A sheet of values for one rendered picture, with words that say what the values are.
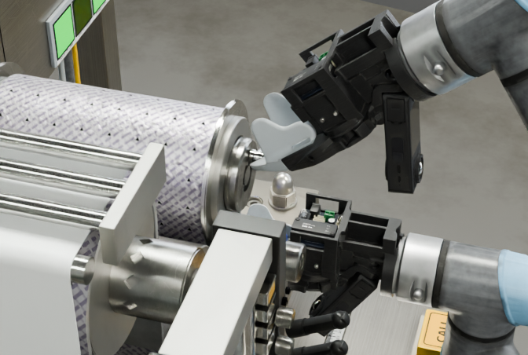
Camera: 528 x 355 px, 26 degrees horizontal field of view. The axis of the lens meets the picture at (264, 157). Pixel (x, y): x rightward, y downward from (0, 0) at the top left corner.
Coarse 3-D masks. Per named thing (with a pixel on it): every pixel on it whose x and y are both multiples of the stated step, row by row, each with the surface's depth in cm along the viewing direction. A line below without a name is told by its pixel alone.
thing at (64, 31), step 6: (66, 12) 149; (60, 18) 148; (66, 18) 149; (54, 24) 146; (60, 24) 148; (66, 24) 150; (60, 30) 148; (66, 30) 150; (72, 30) 152; (60, 36) 149; (66, 36) 150; (72, 36) 152; (60, 42) 149; (66, 42) 151; (60, 48) 149; (66, 48) 151; (60, 54) 150
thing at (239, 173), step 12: (240, 144) 113; (252, 144) 115; (240, 156) 112; (228, 168) 112; (240, 168) 112; (228, 180) 112; (240, 180) 113; (252, 180) 118; (228, 192) 112; (240, 192) 114; (228, 204) 114; (240, 204) 115
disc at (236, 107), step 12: (228, 108) 112; (240, 108) 116; (228, 120) 112; (216, 132) 110; (216, 144) 109; (216, 156) 110; (204, 180) 109; (204, 192) 109; (204, 204) 109; (204, 216) 110; (204, 228) 111
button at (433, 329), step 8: (432, 312) 145; (440, 312) 146; (424, 320) 144; (432, 320) 144; (440, 320) 144; (424, 328) 143; (432, 328) 143; (440, 328) 143; (424, 336) 142; (432, 336) 142; (440, 336) 142; (424, 344) 141; (432, 344) 141; (440, 344) 141; (416, 352) 142; (424, 352) 141; (432, 352) 141
